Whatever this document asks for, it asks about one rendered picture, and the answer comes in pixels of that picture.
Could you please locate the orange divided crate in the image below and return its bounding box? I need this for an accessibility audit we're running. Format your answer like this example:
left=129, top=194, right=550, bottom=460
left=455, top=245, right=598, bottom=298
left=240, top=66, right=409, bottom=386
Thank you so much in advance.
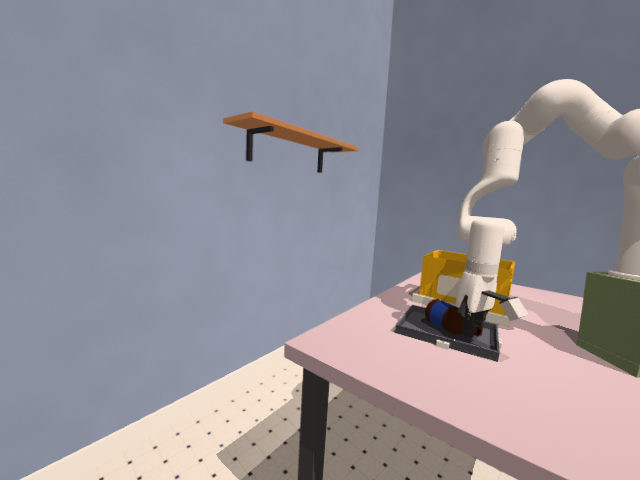
left=419, top=250, right=515, bottom=315

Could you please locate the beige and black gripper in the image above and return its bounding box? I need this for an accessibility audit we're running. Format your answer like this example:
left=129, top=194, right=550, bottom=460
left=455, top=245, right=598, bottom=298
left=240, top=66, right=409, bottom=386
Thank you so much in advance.
left=456, top=269, right=498, bottom=338

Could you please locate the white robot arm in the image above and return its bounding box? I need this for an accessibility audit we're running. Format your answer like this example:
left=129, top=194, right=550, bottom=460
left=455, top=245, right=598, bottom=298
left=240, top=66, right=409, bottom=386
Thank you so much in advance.
left=457, top=79, right=640, bottom=281

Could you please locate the brown glass bottle with blue label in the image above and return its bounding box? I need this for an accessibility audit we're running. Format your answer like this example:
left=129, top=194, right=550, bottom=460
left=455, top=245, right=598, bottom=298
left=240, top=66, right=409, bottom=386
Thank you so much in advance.
left=425, top=299, right=482, bottom=337

